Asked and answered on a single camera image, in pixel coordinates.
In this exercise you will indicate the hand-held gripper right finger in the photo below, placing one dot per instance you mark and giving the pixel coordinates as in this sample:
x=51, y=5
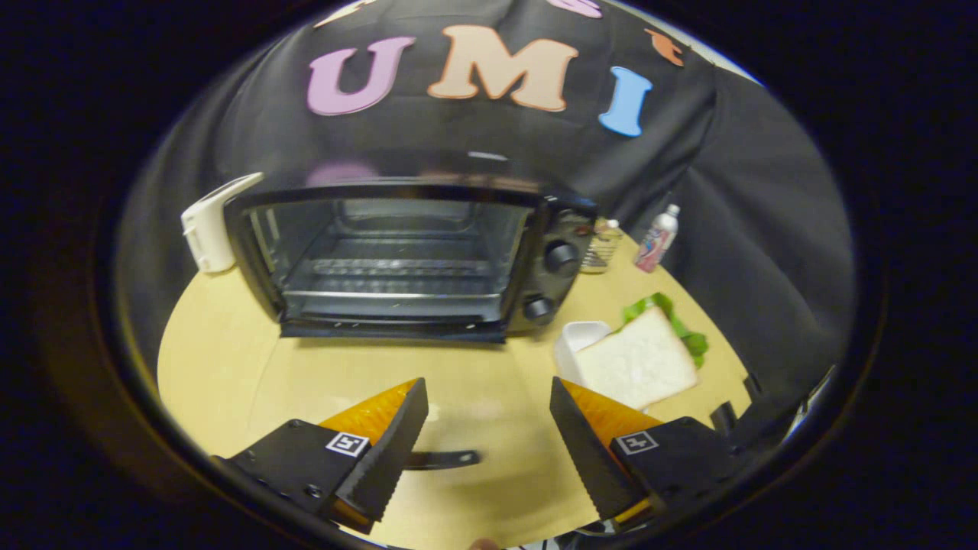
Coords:
x=584, y=458

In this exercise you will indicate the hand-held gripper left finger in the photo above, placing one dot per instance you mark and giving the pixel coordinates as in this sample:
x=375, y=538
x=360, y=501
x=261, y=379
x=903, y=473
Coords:
x=390, y=458

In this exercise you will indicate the white bread lettuce sandwich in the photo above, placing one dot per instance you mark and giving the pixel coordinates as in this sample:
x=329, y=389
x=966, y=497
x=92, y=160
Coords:
x=638, y=359

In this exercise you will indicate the black toaster oven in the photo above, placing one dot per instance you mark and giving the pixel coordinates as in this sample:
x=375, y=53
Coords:
x=397, y=260

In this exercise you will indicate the white pop-up toaster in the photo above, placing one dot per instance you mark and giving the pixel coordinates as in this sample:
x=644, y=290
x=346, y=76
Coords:
x=208, y=229

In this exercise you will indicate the black flat strip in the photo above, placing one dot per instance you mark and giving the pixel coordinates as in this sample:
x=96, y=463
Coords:
x=447, y=459

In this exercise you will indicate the white plastic tray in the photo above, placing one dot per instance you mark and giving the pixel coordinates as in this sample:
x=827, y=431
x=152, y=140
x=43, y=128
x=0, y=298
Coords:
x=577, y=340

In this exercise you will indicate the white pink spray bottle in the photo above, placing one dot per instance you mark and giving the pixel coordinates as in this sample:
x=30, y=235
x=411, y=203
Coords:
x=655, y=241

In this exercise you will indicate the black backdrop cloth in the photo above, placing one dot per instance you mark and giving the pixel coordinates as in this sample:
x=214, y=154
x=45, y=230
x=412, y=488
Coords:
x=749, y=229

